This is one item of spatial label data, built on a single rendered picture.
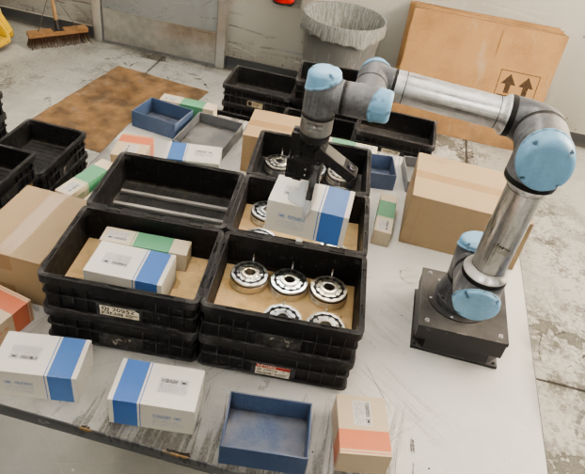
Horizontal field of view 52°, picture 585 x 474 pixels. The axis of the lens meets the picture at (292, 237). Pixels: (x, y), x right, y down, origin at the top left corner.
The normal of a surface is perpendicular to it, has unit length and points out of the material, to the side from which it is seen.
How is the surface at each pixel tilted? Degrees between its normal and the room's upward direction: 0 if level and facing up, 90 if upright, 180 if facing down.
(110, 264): 0
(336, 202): 0
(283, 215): 90
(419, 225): 90
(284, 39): 90
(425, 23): 82
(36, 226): 0
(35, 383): 90
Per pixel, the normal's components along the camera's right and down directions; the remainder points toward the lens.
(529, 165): -0.21, 0.49
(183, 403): 0.14, -0.77
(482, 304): -0.24, 0.69
